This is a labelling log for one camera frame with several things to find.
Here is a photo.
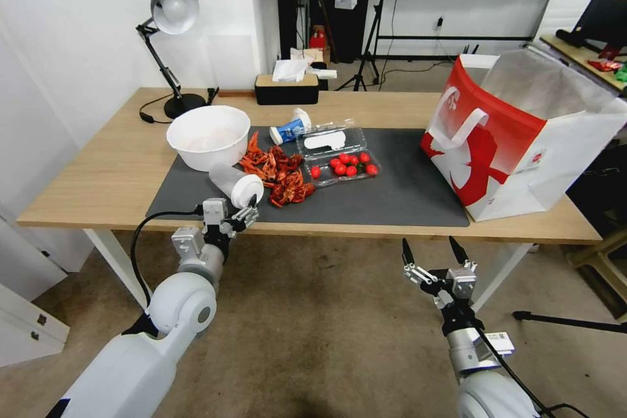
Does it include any black camera tripod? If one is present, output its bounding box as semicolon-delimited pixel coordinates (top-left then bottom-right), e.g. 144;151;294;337
335;0;400;92

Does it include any wooden shelf unit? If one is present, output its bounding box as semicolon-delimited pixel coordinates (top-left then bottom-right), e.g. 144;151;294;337
563;234;627;323

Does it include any white acrylic panel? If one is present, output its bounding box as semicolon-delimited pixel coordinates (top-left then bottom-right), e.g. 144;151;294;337
207;34;253;93

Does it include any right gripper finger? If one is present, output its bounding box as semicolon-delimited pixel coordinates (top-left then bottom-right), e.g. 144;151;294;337
449;235;477;273
401;237;445;298

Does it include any black tripod leg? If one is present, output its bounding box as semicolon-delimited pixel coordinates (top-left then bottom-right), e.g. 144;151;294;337
513;310;627;336

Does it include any black desk lamp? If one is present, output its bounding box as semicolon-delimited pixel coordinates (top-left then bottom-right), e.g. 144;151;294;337
135;0;207;121

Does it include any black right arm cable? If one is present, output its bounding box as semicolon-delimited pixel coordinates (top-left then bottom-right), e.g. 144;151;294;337
469;309;588;418

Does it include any clear disposable takeout box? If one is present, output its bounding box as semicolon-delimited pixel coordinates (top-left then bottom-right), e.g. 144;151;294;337
295;118;385;190

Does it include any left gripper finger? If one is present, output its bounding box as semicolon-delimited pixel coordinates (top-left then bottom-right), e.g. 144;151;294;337
221;219;252;238
229;195;261;225

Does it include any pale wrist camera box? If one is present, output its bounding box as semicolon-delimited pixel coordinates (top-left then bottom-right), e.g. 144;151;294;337
446;268;477;298
202;198;231;227

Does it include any white plastic bowl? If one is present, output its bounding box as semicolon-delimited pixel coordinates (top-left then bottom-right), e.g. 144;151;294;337
166;105;251;173

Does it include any dark grey table mat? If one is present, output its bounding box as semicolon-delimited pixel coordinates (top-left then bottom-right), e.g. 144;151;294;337
146;126;470;229

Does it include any white cabinet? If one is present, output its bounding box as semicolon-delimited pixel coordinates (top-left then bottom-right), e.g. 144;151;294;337
0;214;71;370

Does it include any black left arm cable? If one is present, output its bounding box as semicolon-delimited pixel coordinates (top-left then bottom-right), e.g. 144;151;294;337
129;209;206;312

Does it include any red snack packet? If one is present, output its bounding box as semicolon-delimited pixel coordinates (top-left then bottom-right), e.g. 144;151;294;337
587;57;626;74

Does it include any cardboard box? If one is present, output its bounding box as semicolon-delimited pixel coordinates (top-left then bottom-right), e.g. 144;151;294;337
289;47;331;67

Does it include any black tissue box wooden lid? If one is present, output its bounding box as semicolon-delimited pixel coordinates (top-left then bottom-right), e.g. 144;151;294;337
254;73;321;106

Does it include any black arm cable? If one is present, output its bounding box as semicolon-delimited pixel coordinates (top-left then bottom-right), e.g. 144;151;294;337
469;309;588;418
129;209;206;312

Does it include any translucent white-capped squeeze bottle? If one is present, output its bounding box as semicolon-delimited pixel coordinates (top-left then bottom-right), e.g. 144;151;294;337
208;164;266;210

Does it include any white tissue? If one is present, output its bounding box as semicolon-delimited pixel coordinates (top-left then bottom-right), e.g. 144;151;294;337
272;59;315;82

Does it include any red and white delivery bag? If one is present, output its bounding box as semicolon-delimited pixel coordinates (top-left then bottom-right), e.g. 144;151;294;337
420;52;627;223

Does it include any red crayfish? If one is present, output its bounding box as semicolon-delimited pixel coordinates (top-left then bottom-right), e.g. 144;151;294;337
280;153;306;182
274;178;317;201
264;145;290;170
238;155;275;182
266;186;295;209
246;131;264;164

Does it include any wooden table with white legs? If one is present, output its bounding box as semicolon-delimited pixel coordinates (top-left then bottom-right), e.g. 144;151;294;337
17;87;603;322

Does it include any black lamp cable with switch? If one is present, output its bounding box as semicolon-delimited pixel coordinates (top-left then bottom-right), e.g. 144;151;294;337
138;97;173;125

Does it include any wooden side table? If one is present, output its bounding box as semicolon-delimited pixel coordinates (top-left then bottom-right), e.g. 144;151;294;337
538;33;627;92

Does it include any blue and white bottle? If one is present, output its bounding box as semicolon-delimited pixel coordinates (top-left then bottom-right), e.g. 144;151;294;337
269;108;313;145

